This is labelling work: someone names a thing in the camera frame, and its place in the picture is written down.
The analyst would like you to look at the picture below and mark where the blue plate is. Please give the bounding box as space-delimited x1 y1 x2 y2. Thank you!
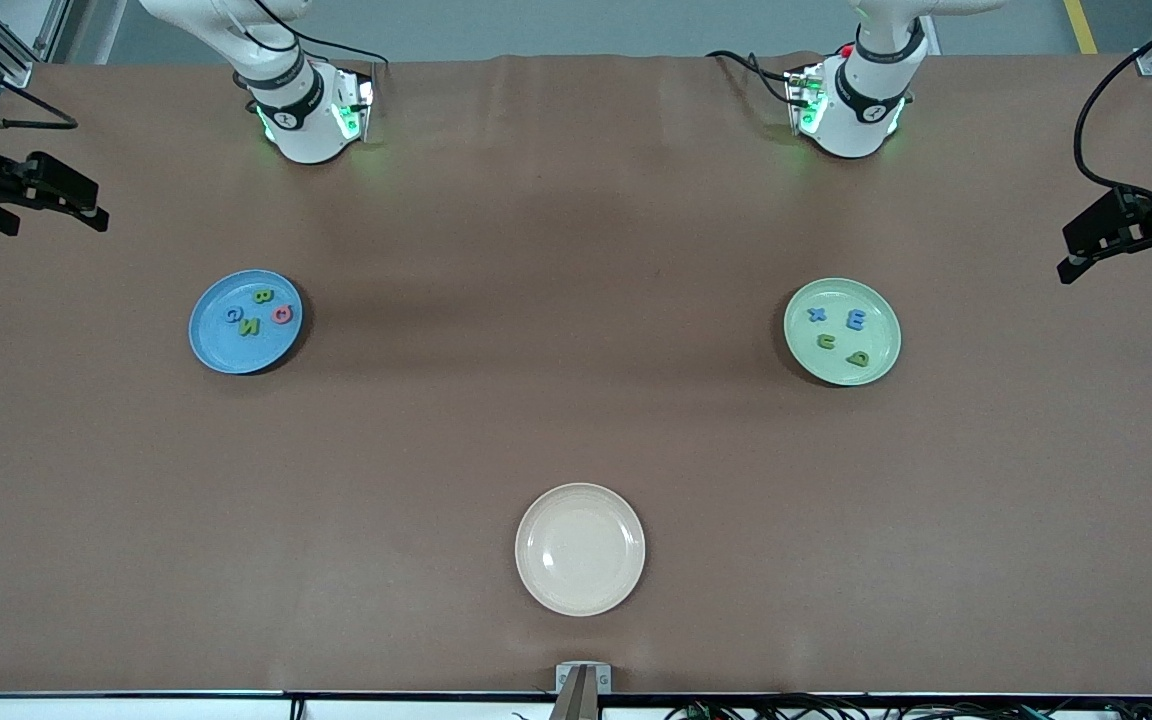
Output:
188 269 304 376

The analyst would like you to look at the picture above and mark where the green plate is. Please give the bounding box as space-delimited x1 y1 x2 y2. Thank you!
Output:
783 278 903 387

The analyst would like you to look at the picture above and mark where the cream plate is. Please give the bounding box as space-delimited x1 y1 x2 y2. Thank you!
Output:
515 483 647 617

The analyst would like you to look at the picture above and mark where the brown table mat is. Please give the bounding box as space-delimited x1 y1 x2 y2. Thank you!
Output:
0 50 1152 696

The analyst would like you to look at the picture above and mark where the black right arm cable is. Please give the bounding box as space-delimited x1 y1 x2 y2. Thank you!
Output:
0 35 79 133

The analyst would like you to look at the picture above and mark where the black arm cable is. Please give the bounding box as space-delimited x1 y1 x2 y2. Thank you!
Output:
1074 0 1152 219
0 35 79 133

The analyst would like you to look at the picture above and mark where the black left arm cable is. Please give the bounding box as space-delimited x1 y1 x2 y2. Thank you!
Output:
1074 0 1152 219

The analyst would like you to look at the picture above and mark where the black base cable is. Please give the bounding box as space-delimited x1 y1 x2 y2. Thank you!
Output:
706 48 799 107

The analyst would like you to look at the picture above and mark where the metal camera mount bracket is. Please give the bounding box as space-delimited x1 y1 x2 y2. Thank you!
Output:
551 662 613 720

